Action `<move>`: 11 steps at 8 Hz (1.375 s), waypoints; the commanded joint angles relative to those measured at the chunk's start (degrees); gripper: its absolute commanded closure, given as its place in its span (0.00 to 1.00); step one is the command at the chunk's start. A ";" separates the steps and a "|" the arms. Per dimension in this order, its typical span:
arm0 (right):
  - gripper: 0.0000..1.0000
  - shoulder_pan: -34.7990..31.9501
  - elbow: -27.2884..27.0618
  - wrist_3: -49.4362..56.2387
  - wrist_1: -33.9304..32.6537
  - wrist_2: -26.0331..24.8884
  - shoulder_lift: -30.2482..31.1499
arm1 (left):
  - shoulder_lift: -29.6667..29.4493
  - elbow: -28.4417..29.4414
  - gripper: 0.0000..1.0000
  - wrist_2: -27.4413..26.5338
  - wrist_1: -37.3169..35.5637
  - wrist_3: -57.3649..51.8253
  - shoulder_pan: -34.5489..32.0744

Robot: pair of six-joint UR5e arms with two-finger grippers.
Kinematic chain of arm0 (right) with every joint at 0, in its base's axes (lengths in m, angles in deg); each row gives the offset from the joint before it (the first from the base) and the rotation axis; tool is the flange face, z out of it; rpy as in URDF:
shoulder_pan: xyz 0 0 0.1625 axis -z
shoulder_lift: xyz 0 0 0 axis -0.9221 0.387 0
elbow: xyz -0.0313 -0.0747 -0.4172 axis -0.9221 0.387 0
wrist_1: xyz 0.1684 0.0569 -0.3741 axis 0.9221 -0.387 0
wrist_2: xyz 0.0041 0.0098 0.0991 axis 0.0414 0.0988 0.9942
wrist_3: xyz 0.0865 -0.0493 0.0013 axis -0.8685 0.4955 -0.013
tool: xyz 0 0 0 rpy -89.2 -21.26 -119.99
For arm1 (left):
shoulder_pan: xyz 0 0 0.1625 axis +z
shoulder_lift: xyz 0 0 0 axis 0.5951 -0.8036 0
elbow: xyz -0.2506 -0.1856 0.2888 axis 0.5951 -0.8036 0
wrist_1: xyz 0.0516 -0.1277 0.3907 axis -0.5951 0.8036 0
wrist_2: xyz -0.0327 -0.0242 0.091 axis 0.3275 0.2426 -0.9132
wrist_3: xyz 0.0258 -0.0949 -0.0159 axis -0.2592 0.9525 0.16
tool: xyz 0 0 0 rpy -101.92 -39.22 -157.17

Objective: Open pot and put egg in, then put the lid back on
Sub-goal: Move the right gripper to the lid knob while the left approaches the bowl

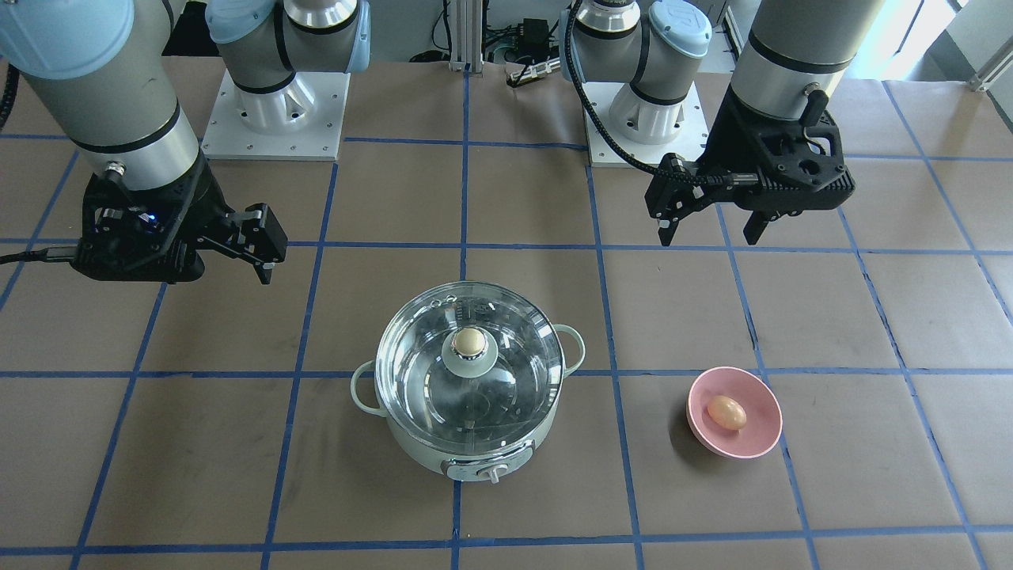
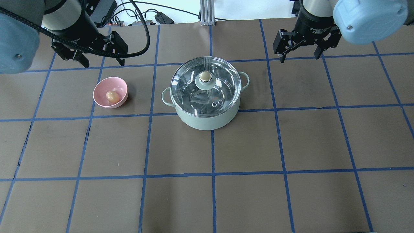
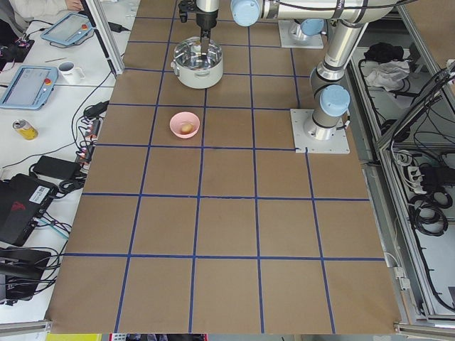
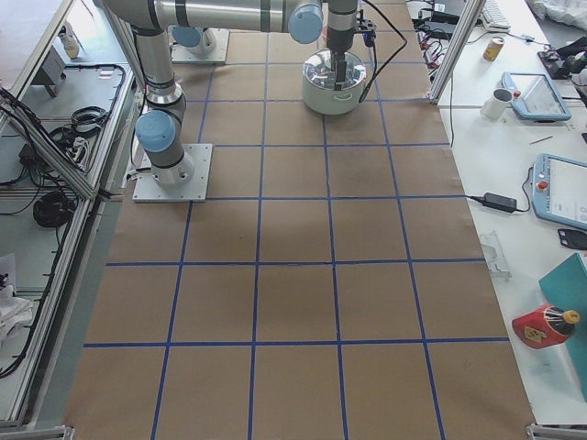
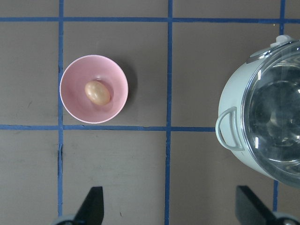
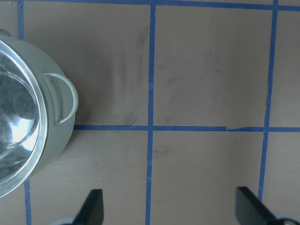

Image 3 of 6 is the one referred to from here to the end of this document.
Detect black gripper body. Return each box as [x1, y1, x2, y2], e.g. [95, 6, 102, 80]
[196, 0, 219, 30]

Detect white mug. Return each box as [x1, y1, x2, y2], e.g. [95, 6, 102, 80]
[58, 61, 85, 85]

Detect white steel cooking pot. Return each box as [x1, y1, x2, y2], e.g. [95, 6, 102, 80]
[171, 36, 224, 89]

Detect black laptop red logo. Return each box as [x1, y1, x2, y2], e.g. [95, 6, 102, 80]
[1, 173, 58, 247]

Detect yellow drink can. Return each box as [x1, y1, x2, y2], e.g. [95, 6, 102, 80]
[12, 119, 38, 141]

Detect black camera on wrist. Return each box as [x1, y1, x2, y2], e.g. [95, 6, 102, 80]
[178, 0, 196, 23]

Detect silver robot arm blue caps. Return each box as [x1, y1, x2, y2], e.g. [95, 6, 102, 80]
[230, 0, 397, 141]

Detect brown paper table mat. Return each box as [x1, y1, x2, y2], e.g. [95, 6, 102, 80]
[47, 1, 400, 335]

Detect white crumpled cloth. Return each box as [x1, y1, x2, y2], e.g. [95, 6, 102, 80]
[365, 61, 410, 92]

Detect coiled black cable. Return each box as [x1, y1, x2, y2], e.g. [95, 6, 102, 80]
[407, 191, 449, 237]

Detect black power adapter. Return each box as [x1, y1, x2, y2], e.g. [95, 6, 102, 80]
[29, 156, 81, 180]

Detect brown egg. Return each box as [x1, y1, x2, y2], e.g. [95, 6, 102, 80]
[181, 123, 193, 135]

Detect power strip with plugs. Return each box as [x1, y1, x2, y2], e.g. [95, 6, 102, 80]
[75, 118, 102, 166]

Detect near teach pendant tablet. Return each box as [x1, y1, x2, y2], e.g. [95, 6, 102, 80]
[1, 65, 59, 110]

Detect far teach pendant tablet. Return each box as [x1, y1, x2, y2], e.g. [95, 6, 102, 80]
[41, 13, 94, 47]

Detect pink bowl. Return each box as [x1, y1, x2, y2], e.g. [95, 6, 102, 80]
[169, 112, 200, 139]

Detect black cloth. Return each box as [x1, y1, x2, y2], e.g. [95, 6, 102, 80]
[364, 42, 404, 63]

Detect teach pendant tablet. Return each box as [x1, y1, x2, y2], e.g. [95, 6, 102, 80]
[1, 65, 59, 110]
[41, 13, 94, 47]

